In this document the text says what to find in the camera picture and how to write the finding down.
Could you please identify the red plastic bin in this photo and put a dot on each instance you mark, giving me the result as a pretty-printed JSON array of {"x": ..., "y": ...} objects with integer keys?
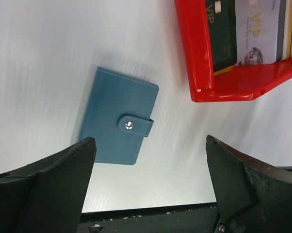
[{"x": 240, "y": 83}]

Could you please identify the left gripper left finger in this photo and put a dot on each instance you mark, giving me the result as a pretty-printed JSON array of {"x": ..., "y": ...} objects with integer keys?
[{"x": 47, "y": 196}]

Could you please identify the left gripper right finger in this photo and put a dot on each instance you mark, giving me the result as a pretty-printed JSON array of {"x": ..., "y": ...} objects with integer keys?
[{"x": 252, "y": 196}]

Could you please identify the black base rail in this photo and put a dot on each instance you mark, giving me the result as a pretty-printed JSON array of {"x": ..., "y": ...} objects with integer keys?
[{"x": 192, "y": 218}]

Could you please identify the blue leather card holder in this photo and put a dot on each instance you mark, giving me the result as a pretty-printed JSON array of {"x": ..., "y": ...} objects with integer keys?
[{"x": 117, "y": 116}]

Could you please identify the stack of cards in bin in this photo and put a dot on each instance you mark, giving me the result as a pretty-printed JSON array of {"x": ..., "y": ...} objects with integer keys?
[{"x": 284, "y": 34}]

